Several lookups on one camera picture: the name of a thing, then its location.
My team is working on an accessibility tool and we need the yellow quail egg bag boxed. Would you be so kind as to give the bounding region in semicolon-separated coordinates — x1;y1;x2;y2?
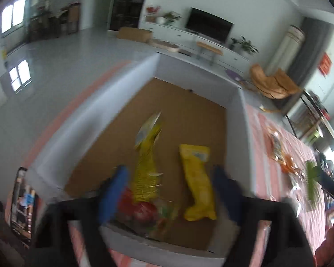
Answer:
269;129;285;165

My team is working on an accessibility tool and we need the orange lounge chair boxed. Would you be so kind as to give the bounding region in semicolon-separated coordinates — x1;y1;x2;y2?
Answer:
250;64;302;99

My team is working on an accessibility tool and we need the black smartphone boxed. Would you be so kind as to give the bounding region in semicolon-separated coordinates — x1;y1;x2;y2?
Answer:
10;167;38;247

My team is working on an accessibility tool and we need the red flower arrangement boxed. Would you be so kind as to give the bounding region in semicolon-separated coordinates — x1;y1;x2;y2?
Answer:
145;6;160;22

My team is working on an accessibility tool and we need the white cardboard box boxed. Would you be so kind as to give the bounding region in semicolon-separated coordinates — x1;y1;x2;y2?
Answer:
26;53;256;266

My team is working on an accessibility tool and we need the small dark potted plant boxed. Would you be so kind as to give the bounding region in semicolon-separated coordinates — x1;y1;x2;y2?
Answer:
229;37;239;51

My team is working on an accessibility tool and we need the yellow long snack bag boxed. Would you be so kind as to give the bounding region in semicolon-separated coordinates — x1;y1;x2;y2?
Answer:
179;144;217;221

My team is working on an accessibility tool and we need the potted green plant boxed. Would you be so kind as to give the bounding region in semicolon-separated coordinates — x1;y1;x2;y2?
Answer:
238;36;259;55

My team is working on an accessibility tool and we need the white standing air conditioner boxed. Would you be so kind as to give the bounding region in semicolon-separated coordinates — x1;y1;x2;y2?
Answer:
265;25;305;76

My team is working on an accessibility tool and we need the cardboard box on floor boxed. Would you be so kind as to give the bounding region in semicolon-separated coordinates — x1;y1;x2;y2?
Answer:
116;26;153;43

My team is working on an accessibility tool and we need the white vase green plant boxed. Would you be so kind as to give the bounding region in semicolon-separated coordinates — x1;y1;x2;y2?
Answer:
155;12;181;25

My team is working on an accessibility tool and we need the longan bag red label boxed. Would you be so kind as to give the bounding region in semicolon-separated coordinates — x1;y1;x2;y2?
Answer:
114;187;179;242

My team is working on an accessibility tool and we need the grey curtain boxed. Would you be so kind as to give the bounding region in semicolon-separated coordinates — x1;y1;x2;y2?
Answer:
287;18;332;86

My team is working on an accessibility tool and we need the wooden bench stool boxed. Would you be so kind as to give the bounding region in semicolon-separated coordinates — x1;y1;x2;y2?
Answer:
197;42;223;66

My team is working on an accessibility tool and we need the red wall hanging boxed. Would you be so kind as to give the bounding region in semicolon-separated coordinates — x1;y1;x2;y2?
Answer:
318;52;332;77

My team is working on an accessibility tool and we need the white tv cabinet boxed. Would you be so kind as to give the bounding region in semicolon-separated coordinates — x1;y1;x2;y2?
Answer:
138;21;251;76

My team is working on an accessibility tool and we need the green clear dried fruit bag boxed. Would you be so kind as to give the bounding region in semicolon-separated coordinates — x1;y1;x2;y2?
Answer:
305;160;322;210

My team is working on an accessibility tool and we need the black television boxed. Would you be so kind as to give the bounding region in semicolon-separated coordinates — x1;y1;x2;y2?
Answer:
185;8;233;43

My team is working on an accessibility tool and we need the orange chicken breast packet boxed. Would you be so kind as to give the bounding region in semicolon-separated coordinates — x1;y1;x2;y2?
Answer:
279;154;301;174

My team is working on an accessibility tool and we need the black display cabinet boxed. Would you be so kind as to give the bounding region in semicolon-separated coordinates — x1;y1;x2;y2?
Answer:
109;0;145;31

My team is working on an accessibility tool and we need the gold red snack bag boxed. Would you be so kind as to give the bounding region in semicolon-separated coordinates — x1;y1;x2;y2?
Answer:
131;112;162;202

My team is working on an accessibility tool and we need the dark wooden chair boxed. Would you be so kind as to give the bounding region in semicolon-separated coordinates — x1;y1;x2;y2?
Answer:
285;90;334;152

